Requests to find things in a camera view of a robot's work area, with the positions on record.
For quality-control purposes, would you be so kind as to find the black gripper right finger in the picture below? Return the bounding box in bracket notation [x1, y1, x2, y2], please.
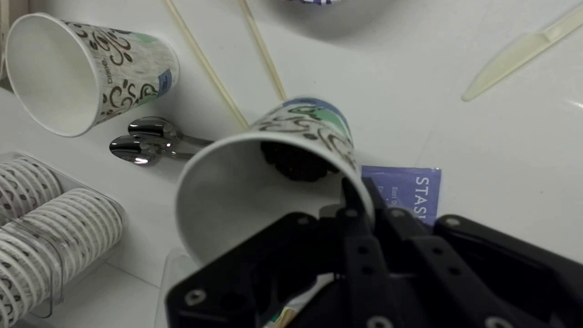
[363, 177, 583, 328]

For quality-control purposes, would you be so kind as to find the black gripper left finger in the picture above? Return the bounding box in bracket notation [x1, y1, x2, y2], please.
[164, 177, 392, 328]

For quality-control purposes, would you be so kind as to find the patterned paper cup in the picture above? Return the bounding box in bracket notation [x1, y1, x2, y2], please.
[4, 12, 183, 139]
[173, 97, 376, 267]

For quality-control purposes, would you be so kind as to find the purple tea packet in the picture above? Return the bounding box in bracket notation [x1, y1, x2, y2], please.
[361, 165, 445, 228]

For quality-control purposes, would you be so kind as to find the metal spoon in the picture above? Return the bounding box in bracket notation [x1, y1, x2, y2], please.
[108, 134, 197, 168]
[126, 117, 215, 148]

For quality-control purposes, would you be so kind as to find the beige plastic knife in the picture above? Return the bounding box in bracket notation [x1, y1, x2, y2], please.
[461, 2, 583, 104]

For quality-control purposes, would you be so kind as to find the stack of paper cups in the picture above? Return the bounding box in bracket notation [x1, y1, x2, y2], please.
[0, 186, 128, 328]
[0, 154, 66, 227]

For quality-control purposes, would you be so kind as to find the blue patterned bowl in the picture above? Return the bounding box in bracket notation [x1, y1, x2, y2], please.
[266, 0, 367, 10]

